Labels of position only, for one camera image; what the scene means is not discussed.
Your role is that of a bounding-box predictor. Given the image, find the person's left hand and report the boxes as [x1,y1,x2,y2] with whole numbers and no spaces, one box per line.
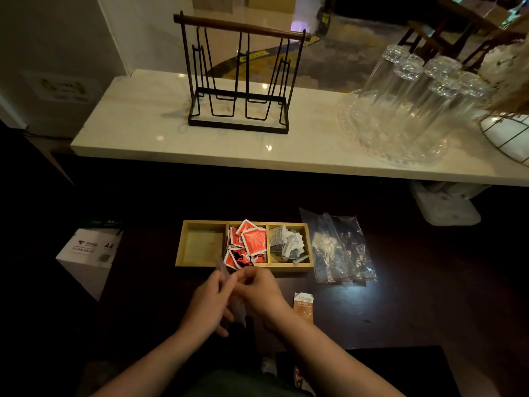
[179,269,240,339]

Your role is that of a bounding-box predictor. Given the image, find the person's right hand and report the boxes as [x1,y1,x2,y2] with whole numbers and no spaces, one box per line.
[231,266,291,327]

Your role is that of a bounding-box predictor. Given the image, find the small clear plastic bag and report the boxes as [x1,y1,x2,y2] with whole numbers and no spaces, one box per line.
[214,256,249,328]

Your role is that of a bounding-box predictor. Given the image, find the person's left forearm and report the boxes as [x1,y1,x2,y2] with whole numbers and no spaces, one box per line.
[89,326,200,397]

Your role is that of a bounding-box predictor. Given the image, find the person's right forearm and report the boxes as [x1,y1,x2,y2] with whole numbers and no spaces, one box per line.
[264,302,406,397]

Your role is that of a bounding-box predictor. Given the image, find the pile of red packets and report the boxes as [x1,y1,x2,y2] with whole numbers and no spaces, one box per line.
[223,219,269,270]

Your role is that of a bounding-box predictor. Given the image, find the wooden compartment tray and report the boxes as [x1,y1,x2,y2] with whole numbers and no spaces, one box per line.
[175,220,314,272]

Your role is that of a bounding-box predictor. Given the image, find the pile of grey white packets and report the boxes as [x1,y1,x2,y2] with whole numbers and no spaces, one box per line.
[269,226,310,265]

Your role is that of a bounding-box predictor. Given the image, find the brown and white sachet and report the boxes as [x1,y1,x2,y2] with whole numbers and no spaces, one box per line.
[293,292,315,324]

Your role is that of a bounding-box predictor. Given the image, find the crumpled clear plastic bag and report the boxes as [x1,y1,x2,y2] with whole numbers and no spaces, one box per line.
[331,215,378,282]
[299,208,361,285]

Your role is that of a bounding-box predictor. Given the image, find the person's green trousers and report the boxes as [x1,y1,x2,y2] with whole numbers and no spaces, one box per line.
[181,369,313,397]

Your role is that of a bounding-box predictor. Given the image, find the green and black box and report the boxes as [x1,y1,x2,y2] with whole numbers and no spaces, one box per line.
[82,219,125,230]

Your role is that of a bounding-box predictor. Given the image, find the white paper carton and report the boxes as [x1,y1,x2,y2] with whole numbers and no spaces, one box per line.
[56,228,124,302]

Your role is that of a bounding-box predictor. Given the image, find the black metal cup rack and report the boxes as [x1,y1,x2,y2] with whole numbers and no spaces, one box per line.
[173,11,312,135]

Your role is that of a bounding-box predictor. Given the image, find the clear glass serving tray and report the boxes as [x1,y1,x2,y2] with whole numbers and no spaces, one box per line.
[337,88,455,167]

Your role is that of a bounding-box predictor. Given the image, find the white plastic appliance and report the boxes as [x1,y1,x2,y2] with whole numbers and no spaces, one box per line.
[408,180,493,227]

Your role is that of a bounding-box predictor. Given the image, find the clear drinking glass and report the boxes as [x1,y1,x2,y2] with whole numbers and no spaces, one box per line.
[430,71,492,157]
[407,55,463,133]
[359,44,411,120]
[388,76,461,159]
[364,58,425,141]

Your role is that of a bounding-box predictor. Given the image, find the wooden chair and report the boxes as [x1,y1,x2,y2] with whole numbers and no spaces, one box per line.
[397,0,529,71]

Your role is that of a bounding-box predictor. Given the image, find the white dried flower bunch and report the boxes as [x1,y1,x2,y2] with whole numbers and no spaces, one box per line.
[478,36,529,117]

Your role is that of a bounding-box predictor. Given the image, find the wall label sticker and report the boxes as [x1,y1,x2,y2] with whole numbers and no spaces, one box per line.
[21,71,103,105]

